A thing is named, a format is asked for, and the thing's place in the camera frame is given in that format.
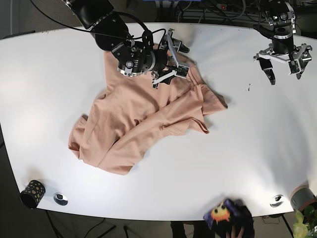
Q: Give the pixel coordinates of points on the salmon pink T-shirt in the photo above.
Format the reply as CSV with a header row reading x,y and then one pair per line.
x,y
130,116

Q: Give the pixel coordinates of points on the black printed T-shirt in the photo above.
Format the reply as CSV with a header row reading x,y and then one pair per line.
x,y
230,216

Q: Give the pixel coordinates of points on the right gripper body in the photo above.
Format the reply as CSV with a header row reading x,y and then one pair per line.
x,y
167,64

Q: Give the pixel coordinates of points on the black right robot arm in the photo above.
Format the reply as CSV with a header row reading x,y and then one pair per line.
x,y
130,41

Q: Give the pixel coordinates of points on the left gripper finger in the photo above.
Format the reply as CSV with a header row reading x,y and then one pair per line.
x,y
270,74
300,67

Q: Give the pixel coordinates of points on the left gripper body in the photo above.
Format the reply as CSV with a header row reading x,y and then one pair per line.
x,y
283,55

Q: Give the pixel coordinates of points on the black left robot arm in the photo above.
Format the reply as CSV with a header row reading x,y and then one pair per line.
x,y
281,17

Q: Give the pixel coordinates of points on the person's bare hand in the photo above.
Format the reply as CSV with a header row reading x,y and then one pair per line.
x,y
234,232

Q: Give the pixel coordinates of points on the green potted plant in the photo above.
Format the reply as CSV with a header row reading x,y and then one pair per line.
x,y
306,223

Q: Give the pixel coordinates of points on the right silver table grommet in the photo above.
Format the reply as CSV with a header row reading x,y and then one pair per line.
x,y
276,201

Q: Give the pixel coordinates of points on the left silver table grommet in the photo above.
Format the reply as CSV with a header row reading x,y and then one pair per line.
x,y
60,199

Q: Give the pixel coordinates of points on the grey plant pot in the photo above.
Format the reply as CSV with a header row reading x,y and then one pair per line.
x,y
303,197

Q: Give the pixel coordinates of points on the black dotted cup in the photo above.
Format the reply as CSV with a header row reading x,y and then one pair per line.
x,y
32,194

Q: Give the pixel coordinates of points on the silver table grommet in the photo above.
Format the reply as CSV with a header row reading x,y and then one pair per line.
x,y
60,199
276,201

